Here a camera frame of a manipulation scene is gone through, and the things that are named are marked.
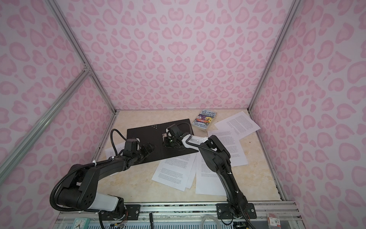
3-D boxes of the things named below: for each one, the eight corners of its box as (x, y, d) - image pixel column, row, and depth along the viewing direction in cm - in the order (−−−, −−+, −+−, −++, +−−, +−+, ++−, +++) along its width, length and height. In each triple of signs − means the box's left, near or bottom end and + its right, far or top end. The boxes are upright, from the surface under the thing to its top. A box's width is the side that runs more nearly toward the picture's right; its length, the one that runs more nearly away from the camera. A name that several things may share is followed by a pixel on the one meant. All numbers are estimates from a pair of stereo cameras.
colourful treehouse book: (192, 125, 112) (192, 122, 110) (202, 110, 122) (202, 108, 120) (206, 130, 108) (207, 128, 106) (215, 115, 119) (216, 112, 116)
